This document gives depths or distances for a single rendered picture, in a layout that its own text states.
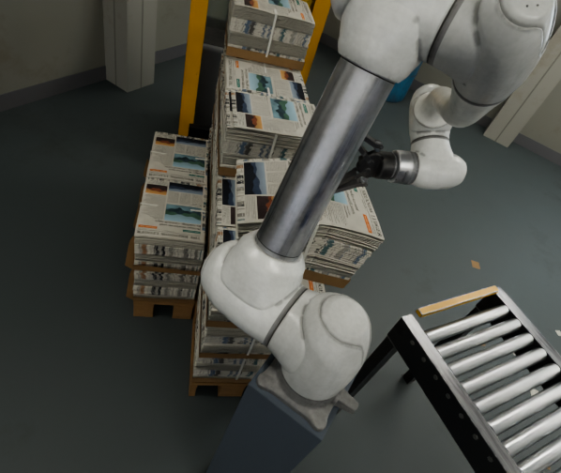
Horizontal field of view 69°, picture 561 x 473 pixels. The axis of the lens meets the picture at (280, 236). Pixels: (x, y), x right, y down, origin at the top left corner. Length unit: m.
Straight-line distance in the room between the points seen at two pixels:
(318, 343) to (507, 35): 0.56
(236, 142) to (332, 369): 1.02
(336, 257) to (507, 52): 0.71
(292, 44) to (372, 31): 1.43
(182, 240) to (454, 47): 1.32
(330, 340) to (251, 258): 0.21
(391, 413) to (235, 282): 1.60
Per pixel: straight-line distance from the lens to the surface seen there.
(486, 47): 0.66
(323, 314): 0.79
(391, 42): 0.68
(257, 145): 1.62
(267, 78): 2.00
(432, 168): 1.16
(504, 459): 1.49
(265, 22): 2.05
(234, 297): 0.85
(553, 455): 1.62
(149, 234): 1.75
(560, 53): 5.10
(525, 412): 1.63
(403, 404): 2.37
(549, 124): 5.53
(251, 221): 1.05
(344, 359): 0.81
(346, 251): 1.16
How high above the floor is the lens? 1.89
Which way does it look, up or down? 44 degrees down
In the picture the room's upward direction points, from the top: 21 degrees clockwise
